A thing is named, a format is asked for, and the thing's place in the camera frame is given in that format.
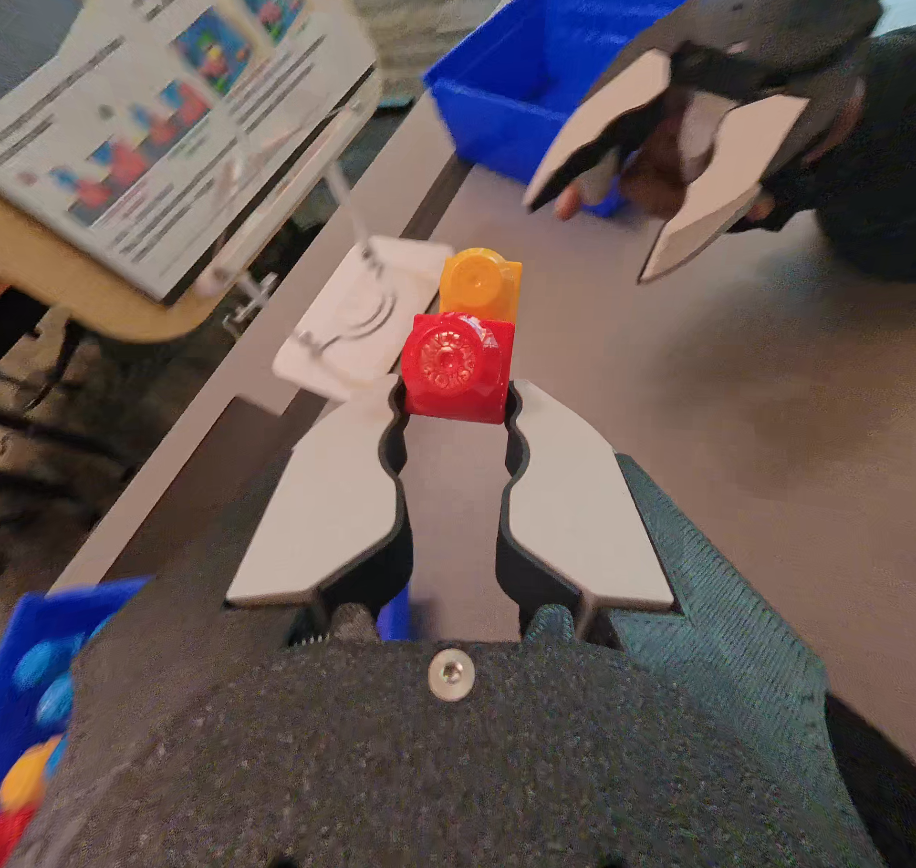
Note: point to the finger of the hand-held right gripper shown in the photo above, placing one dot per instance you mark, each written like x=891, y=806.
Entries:
x=744, y=152
x=601, y=110

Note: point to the pile of mega blocks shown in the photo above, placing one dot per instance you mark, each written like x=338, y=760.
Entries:
x=43, y=675

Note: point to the red mega block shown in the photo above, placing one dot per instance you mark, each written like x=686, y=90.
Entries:
x=458, y=374

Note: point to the person's right forearm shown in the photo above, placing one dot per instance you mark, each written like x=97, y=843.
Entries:
x=880, y=188

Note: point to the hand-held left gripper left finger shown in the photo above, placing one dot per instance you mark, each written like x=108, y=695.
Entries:
x=322, y=517

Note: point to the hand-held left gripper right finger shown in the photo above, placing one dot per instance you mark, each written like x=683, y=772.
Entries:
x=579, y=517

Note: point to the yellow mega block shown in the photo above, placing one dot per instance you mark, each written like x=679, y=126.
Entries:
x=476, y=285

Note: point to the white document stand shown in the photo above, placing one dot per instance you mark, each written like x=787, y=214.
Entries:
x=343, y=364

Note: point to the blue plastic bin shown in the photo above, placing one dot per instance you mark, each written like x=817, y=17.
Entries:
x=43, y=610
x=515, y=95

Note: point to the printed instruction sheet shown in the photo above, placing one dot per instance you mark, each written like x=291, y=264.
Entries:
x=143, y=131

